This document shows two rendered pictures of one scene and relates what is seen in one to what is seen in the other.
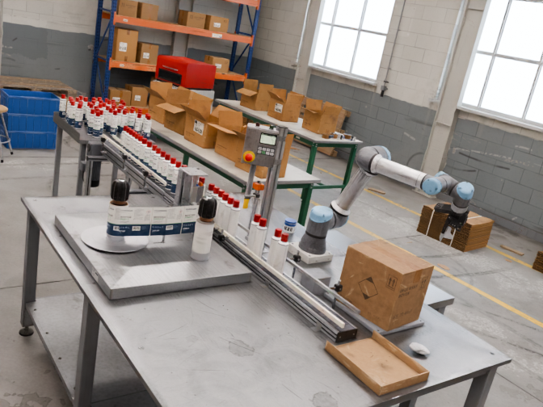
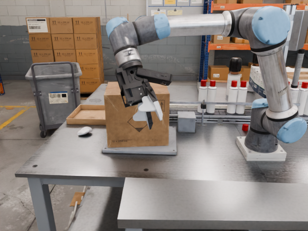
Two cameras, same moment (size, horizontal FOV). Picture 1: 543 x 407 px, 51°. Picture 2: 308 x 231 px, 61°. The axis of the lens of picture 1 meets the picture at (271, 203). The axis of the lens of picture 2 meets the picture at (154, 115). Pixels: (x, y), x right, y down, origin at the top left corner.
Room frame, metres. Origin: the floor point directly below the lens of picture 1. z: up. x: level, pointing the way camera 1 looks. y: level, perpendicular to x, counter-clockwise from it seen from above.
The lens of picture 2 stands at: (3.25, -1.44, 1.46)
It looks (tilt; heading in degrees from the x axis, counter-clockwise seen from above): 22 degrees down; 132
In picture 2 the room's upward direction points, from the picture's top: straight up
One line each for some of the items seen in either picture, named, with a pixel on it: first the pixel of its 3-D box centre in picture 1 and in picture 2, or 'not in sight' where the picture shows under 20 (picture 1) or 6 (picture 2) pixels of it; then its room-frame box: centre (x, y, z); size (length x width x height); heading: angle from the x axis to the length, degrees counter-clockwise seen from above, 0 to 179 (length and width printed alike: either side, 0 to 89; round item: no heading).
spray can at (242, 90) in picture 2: (254, 233); (241, 97); (2.64, 0.05, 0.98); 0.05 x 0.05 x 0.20
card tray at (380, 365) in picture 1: (376, 359); (96, 114); (1.92, -0.51, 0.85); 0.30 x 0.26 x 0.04; 38
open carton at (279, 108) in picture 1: (283, 104); not in sight; (7.58, 0.10, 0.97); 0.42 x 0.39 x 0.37; 128
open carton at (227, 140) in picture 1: (241, 137); not in sight; (4.98, 0.38, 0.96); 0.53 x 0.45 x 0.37; 132
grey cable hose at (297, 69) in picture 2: (250, 179); (297, 68); (2.90, 0.13, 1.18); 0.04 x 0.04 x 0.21
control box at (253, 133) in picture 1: (261, 145); (293, 30); (2.85, 0.11, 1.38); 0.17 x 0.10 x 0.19; 93
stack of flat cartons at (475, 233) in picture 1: (454, 225); not in sight; (6.33, -2.12, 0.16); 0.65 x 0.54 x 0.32; 45
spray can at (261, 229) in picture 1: (259, 238); (232, 96); (2.60, 0.02, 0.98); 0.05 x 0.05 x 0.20
